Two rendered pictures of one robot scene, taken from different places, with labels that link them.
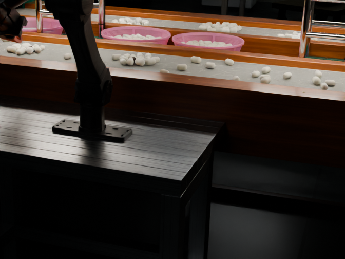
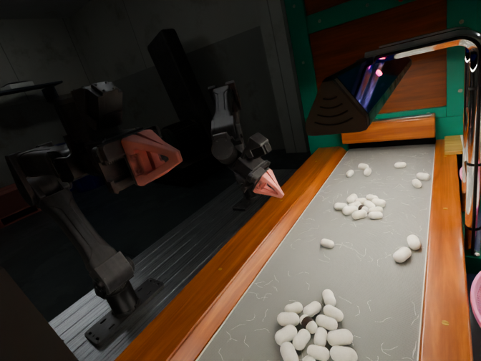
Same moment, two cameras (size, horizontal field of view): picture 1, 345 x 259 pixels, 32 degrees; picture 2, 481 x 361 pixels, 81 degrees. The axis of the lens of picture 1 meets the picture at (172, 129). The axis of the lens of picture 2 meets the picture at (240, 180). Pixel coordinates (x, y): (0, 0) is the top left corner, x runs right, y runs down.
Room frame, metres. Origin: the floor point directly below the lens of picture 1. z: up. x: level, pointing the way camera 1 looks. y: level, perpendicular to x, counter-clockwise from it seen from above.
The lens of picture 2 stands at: (2.03, -0.20, 1.14)
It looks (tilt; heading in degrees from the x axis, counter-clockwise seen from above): 20 degrees down; 113
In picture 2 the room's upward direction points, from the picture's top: 15 degrees counter-clockwise
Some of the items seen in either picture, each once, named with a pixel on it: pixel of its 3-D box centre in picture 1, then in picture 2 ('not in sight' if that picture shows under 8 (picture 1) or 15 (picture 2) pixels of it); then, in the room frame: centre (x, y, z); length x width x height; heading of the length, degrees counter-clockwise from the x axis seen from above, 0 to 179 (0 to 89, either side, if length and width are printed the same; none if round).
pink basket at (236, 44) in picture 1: (207, 52); not in sight; (2.22, -0.12, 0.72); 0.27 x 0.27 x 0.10
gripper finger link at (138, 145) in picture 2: not in sight; (162, 153); (1.80, 0.12, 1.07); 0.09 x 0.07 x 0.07; 163
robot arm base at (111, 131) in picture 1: (92, 116); (122, 297); (1.46, 0.21, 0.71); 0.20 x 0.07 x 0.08; 73
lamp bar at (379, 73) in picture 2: not in sight; (375, 71); (2.09, 0.49, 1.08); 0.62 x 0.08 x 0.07; 75
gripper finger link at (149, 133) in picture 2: not in sight; (148, 160); (1.79, 0.09, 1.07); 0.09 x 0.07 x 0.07; 163
